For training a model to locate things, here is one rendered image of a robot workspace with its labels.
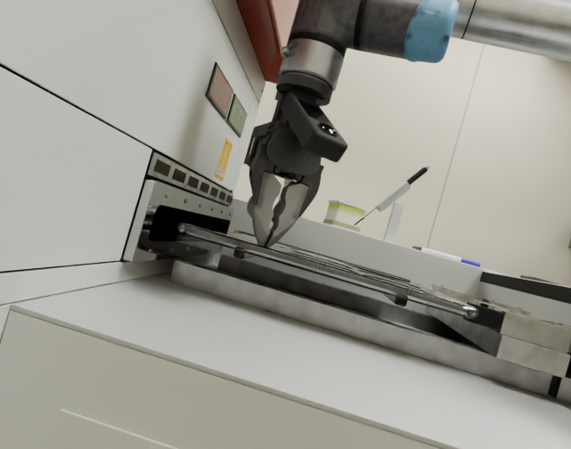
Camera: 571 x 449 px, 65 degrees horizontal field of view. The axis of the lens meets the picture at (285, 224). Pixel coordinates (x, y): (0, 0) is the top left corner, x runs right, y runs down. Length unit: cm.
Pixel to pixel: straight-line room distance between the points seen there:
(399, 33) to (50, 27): 38
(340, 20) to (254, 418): 45
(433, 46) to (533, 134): 399
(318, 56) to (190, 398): 40
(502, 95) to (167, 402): 428
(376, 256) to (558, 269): 377
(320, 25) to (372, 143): 339
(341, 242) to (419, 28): 48
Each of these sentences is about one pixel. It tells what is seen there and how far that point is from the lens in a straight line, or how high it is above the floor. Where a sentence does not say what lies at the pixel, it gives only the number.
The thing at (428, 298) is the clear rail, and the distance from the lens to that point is 54.
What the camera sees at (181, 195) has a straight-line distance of 60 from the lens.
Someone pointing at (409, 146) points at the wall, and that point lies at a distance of 404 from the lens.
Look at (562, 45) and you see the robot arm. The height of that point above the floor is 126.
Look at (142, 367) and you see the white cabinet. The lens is 35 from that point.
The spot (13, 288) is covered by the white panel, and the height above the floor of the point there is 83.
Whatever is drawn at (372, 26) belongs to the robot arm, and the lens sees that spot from 58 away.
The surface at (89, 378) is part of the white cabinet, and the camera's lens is 37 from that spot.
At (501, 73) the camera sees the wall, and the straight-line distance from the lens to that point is 452.
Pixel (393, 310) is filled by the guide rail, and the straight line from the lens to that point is 87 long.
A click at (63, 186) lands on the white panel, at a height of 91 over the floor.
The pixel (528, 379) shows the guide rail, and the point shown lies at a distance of 66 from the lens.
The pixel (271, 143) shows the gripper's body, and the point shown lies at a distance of 53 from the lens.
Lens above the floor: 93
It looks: 1 degrees up
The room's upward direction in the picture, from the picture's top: 16 degrees clockwise
